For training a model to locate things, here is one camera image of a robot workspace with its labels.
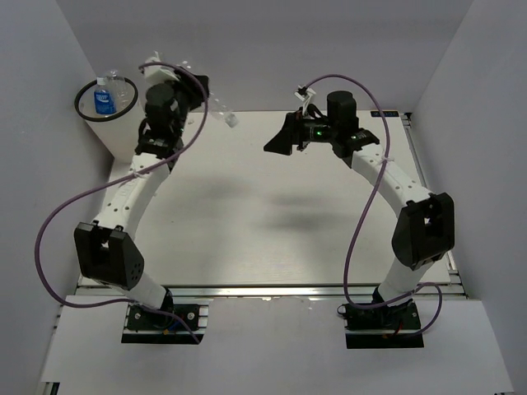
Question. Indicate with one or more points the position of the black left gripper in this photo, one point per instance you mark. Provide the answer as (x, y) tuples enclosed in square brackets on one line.
[(188, 88)]

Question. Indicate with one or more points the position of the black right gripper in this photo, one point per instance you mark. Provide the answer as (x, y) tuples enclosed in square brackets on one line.
[(292, 133)]

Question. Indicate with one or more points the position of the blue label Pocari Sweat bottle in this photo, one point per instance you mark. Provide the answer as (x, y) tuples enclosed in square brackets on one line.
[(103, 99)]

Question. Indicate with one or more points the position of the clear bottle with blue-white cap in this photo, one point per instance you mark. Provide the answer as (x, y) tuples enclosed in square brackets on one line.
[(118, 87)]

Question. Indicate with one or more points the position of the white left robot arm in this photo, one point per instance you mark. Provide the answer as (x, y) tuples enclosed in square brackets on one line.
[(106, 250)]

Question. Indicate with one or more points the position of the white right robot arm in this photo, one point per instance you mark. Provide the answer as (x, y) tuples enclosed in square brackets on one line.
[(425, 228)]

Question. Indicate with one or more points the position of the white bin with black rim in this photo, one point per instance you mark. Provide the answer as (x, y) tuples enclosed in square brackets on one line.
[(118, 132)]

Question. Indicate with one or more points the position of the blue sticker on table corner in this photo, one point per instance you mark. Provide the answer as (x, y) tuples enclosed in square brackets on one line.
[(387, 114)]

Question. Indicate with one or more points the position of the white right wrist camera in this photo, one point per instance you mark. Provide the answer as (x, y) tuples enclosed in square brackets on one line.
[(305, 95)]

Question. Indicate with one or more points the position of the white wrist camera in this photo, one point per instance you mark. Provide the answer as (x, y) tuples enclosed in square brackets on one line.
[(157, 74), (305, 95)]

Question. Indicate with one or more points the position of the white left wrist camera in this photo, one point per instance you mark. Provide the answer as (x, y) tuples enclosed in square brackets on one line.
[(157, 74)]

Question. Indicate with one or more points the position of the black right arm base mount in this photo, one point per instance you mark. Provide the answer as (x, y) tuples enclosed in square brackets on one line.
[(383, 328)]

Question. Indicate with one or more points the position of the aluminium table front rail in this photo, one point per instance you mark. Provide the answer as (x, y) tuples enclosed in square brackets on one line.
[(452, 290)]

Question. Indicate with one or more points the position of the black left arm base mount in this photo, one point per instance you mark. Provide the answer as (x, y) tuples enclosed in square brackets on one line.
[(142, 327)]

